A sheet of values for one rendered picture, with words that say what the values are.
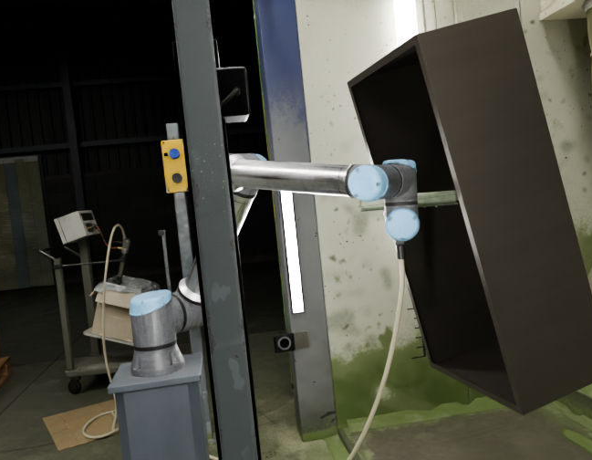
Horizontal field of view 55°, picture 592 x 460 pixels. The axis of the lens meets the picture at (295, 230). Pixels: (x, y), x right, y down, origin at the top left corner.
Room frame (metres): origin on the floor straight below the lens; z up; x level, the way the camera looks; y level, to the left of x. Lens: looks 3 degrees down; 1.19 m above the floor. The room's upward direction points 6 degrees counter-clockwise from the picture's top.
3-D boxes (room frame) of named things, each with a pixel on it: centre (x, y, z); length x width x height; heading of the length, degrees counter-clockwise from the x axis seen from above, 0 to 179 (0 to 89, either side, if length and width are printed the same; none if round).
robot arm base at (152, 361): (2.01, 0.54, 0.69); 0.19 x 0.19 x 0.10
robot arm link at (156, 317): (2.01, 0.54, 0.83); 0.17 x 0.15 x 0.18; 141
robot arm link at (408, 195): (1.55, -0.29, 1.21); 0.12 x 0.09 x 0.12; 141
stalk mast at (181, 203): (2.90, 0.57, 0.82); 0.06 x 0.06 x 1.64; 8
